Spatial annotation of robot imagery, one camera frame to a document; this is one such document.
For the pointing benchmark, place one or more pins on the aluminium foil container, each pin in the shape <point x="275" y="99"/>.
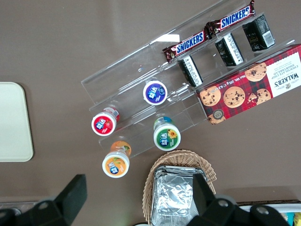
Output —
<point x="171" y="195"/>

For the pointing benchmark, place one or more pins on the light wicker basket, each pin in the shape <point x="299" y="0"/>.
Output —
<point x="178" y="157"/>

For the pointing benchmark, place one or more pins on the yellow snack pack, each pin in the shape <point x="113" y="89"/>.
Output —
<point x="297" y="220"/>

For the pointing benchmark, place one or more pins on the orange lid gum jar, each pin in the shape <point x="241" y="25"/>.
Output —
<point x="115" y="164"/>

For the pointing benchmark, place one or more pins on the purple lid gum jar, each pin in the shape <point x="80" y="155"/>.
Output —
<point x="155" y="92"/>

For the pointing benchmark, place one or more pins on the clear acrylic tiered stand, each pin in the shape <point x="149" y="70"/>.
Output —
<point x="131" y="70"/>

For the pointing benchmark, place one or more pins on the green lid gum jar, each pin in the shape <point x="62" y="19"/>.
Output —
<point x="167" y="137"/>

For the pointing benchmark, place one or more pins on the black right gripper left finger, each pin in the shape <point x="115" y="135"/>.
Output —
<point x="70" y="200"/>

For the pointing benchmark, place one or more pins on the white snack tray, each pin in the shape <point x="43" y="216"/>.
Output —
<point x="290" y="208"/>

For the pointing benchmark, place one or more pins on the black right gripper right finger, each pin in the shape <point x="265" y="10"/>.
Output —
<point x="211" y="212"/>

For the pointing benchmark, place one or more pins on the cream plastic tray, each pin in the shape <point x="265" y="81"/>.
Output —
<point x="14" y="122"/>

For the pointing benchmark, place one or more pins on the red lid gum jar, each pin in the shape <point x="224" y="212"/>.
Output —
<point x="103" y="124"/>

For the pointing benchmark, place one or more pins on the small black box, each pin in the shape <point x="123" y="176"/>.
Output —
<point x="229" y="49"/>
<point x="258" y="33"/>
<point x="191" y="70"/>

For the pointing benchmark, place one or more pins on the red Walkers cookie box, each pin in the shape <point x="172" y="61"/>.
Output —
<point x="247" y="94"/>

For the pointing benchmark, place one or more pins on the Snickers chocolate bar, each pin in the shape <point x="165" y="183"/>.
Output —
<point x="235" y="16"/>
<point x="190" y="42"/>

